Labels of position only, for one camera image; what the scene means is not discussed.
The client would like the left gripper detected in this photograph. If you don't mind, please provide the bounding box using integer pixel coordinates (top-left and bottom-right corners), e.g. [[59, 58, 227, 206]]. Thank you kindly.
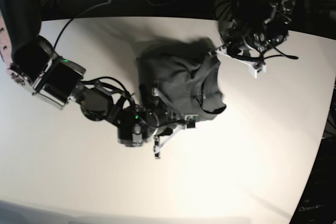
[[208, 45, 266, 78]]

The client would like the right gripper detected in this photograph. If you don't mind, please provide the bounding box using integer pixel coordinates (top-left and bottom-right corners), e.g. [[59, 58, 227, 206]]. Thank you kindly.
[[151, 82, 198, 159]]

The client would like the grey T-shirt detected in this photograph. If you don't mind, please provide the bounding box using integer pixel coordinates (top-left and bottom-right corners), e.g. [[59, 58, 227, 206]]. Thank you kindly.
[[136, 38, 226, 121]]

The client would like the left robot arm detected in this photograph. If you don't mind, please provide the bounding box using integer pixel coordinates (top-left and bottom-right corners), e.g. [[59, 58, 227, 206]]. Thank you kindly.
[[209, 0, 298, 77]]

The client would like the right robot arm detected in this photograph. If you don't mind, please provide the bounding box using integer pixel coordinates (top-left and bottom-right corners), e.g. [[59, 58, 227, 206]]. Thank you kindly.
[[1, 0, 196, 158]]

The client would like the black OpenArm base box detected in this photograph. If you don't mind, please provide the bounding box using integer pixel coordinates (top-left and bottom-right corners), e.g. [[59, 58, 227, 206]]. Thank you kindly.
[[290, 137, 335, 223]]

